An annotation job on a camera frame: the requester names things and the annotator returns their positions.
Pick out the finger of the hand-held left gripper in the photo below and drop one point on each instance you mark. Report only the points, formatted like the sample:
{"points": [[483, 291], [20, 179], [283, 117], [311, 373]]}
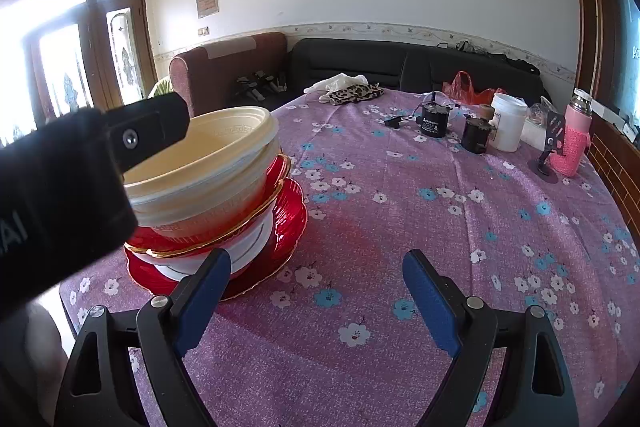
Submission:
{"points": [[150, 127]]}

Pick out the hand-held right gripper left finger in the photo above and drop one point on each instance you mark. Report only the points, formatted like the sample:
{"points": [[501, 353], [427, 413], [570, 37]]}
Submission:
{"points": [[200, 302]]}

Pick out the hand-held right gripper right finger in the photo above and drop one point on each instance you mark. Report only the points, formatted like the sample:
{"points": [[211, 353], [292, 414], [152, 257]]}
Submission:
{"points": [[430, 302]]}

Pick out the small cream bowl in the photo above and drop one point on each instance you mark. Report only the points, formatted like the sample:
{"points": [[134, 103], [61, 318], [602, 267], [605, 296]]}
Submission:
{"points": [[200, 157]]}

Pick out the red glass plate gold rim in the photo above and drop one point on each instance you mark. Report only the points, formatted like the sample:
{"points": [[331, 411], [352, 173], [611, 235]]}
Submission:
{"points": [[145, 241], [287, 217]]}

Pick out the brown armchair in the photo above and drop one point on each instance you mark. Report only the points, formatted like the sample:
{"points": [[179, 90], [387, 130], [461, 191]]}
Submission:
{"points": [[215, 72]]}

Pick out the wooden glass door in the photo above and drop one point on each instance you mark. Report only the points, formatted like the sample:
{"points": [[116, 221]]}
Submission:
{"points": [[125, 37]]}

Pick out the purple floral tablecloth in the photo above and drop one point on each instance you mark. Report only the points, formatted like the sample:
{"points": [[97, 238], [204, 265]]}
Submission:
{"points": [[400, 207]]}

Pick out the black motor with wooden knob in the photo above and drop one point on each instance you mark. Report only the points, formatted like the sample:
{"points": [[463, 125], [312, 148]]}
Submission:
{"points": [[475, 137]]}

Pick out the black power adapter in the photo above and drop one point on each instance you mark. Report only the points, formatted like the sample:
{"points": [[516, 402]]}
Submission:
{"points": [[392, 122]]}

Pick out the leopard print cloth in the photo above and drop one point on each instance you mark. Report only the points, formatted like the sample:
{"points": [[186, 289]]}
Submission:
{"points": [[335, 82], [355, 94]]}

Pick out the white plastic jar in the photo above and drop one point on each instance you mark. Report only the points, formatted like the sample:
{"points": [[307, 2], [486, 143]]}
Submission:
{"points": [[507, 127]]}

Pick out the pink thermos with knit sleeve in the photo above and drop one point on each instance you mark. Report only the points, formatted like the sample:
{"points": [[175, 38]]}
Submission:
{"points": [[570, 147]]}

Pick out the black phone stand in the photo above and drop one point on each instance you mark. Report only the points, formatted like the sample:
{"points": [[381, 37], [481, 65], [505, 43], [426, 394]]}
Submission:
{"points": [[552, 127]]}

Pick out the clear plastic bag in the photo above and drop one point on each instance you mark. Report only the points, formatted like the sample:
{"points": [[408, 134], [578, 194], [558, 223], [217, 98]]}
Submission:
{"points": [[537, 114]]}

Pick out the red plastic bag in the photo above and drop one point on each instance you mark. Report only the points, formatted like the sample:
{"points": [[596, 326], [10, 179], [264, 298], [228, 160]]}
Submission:
{"points": [[462, 87]]}

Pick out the brown wooden ledge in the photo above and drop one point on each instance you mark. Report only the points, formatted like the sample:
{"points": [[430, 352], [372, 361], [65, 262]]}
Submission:
{"points": [[615, 167]]}

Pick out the black sofa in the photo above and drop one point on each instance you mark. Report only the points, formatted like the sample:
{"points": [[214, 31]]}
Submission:
{"points": [[375, 62]]}

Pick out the window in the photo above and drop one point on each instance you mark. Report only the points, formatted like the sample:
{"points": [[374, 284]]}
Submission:
{"points": [[630, 57]]}

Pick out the small wall plaque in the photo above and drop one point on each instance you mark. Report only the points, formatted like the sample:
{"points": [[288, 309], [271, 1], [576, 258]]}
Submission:
{"points": [[207, 2]]}

